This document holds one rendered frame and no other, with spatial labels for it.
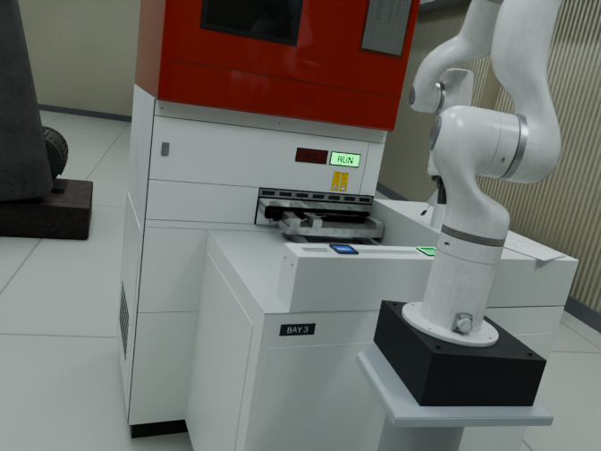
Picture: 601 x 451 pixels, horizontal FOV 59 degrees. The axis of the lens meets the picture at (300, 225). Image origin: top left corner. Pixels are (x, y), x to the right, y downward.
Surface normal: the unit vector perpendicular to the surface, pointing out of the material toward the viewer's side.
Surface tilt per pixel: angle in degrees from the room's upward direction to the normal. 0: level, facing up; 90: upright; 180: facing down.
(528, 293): 90
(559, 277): 90
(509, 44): 90
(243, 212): 90
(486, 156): 110
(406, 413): 0
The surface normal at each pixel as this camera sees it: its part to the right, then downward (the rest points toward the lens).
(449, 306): -0.49, 0.09
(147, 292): 0.36, 0.30
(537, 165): 0.00, 0.55
